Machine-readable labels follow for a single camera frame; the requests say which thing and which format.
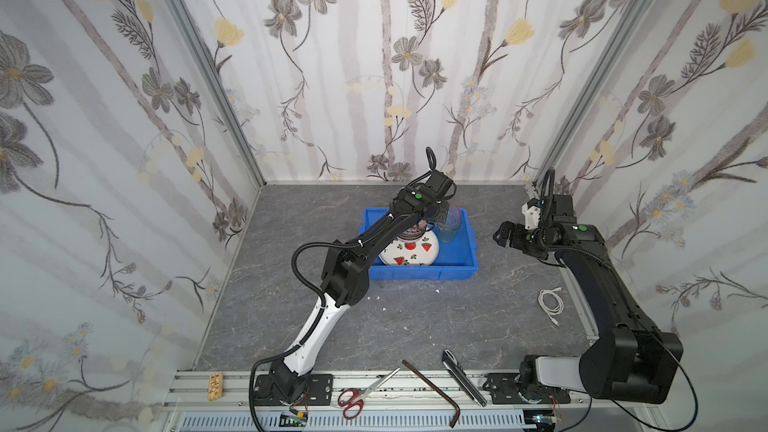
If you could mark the white slotted cable duct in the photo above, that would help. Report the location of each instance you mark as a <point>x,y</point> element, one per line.
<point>376,420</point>

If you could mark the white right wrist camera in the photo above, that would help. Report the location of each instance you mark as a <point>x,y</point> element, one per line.
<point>531,211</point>

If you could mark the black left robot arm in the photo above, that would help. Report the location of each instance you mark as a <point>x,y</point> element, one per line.
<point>344,282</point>

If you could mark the red handled scissors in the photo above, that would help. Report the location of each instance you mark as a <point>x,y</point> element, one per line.
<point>351,400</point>

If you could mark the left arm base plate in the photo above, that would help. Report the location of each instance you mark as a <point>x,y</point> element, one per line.
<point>309,390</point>

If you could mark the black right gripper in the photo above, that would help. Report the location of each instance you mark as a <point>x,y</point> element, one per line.
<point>519,234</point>

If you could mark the aluminium front rail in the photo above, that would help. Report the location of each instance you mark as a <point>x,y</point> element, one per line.
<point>404,391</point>

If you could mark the pink glass cup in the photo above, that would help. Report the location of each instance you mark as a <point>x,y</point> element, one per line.
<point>451,211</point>

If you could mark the green glass cup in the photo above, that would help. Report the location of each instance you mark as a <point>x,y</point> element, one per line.
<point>448,230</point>

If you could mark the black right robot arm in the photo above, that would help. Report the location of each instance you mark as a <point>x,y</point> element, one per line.
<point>632,360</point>

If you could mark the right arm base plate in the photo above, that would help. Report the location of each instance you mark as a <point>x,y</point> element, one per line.
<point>505,390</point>

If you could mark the orange and blue patterned bowl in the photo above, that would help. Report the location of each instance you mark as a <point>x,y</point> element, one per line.
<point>415,232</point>

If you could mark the dark bent metal bar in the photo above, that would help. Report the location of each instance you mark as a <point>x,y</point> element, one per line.
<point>421,376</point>

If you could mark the small wooden block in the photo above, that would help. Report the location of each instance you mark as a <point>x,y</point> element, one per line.
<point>215,386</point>

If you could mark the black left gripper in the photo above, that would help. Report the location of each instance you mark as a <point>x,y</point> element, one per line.
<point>424,216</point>

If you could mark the blue plastic bin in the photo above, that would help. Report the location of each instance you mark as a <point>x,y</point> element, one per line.
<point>456,260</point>

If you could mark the white watermelon plate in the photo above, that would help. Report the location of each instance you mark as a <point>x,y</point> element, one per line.
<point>422,251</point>

